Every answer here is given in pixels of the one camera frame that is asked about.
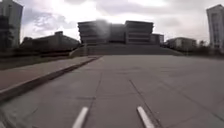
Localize small grey building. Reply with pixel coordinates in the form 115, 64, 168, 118
150, 32, 165, 46

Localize white multi-storey building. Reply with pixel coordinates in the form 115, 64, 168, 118
205, 3, 224, 55

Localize robot's own part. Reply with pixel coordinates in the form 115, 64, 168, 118
136, 105, 156, 128
71, 106, 90, 128

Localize large grey multi-storey building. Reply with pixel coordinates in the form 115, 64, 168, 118
0, 0, 24, 52

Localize raised paved sidewalk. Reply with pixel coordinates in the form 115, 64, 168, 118
0, 55, 98, 92

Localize wide concrete stairs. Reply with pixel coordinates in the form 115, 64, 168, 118
69, 43, 185, 57

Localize low dark building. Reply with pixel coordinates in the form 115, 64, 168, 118
19, 30, 81, 53

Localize dark twin-block building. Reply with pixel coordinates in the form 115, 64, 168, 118
76, 19, 155, 46

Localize low pale building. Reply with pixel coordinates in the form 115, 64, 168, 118
165, 36, 198, 52

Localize grey concrete slab pavement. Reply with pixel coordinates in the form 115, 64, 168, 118
0, 54, 224, 128

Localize long concrete kerb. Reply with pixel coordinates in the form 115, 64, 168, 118
0, 56, 101, 103

